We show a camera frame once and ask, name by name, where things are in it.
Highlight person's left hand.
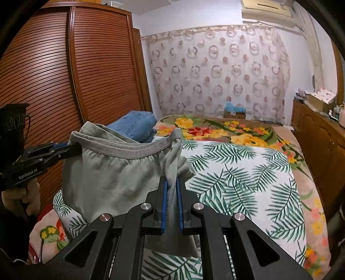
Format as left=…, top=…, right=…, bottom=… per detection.
left=1, top=180, right=41, bottom=216

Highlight slatted wooden wardrobe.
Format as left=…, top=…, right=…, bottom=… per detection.
left=0, top=0, right=153, bottom=190

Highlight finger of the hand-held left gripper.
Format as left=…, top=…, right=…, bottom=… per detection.
left=30, top=145, right=82, bottom=165
left=25, top=143, right=70, bottom=154

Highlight small cardboard box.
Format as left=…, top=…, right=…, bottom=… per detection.
left=223, top=109, right=246, bottom=120

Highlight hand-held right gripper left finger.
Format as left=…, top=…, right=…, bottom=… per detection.
left=40, top=176, right=168, bottom=280

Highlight wooden cabinet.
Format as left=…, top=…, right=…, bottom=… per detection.
left=292, top=98, right=345, bottom=217

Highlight white air conditioner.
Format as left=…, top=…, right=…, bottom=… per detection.
left=240, top=0, right=297, bottom=29

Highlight circle pattern sheer curtain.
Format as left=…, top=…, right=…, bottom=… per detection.
left=142, top=24, right=292, bottom=126

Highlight blue denim jeans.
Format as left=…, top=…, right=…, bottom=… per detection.
left=106, top=111, right=158, bottom=143

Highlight green leaf print blanket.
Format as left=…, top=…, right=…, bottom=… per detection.
left=52, top=140, right=308, bottom=280

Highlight floral print box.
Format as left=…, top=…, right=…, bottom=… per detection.
left=308, top=90, right=337, bottom=112

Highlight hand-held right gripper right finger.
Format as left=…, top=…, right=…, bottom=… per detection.
left=176, top=177, right=314, bottom=280

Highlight blue plastic bag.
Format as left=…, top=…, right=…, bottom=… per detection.
left=225, top=101, right=246, bottom=112

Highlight grey-green pants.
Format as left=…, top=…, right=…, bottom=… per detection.
left=62, top=122, right=199, bottom=258

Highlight cream tied curtain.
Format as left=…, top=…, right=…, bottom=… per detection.
left=299, top=5, right=324, bottom=82

